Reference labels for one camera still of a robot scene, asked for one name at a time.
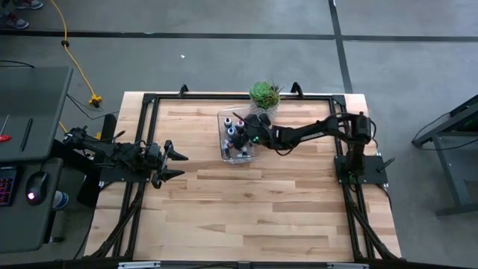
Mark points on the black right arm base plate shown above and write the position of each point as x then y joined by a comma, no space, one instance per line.
373,175

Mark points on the white and blue bottle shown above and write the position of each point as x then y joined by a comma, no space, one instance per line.
60,200

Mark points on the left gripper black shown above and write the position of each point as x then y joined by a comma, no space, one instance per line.
156,162

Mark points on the black computer mouse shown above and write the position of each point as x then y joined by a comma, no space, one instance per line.
36,187

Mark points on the black metal side table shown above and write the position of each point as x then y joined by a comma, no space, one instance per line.
440,129

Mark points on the silver metal bracket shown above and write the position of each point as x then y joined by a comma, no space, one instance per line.
138,265
347,266

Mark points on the black pen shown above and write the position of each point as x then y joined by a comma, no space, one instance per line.
26,134

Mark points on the clear plastic container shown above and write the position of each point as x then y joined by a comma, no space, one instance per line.
223,113

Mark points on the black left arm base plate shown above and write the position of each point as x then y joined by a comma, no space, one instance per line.
119,175

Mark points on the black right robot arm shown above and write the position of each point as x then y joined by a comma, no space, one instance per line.
310,130

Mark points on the dark grey keyboard shelf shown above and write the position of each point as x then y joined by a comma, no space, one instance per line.
22,228

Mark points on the dark grey desk top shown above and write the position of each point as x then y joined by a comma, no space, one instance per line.
37,97

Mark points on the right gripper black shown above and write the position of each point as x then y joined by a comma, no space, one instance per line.
261,134

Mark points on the large black-capped colouring bottle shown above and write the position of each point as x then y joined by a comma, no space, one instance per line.
228,122

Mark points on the large purple-capped colouring bottle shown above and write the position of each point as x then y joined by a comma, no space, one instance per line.
240,124

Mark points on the person's shoe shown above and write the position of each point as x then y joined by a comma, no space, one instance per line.
30,3
16,21

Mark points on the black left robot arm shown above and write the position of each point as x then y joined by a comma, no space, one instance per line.
112,149

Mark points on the succulent in patterned pot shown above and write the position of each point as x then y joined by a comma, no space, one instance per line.
264,95

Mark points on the large blue-capped colouring bottle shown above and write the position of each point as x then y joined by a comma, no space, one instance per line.
231,131

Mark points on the backlit black keyboard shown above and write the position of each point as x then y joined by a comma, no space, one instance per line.
6,187

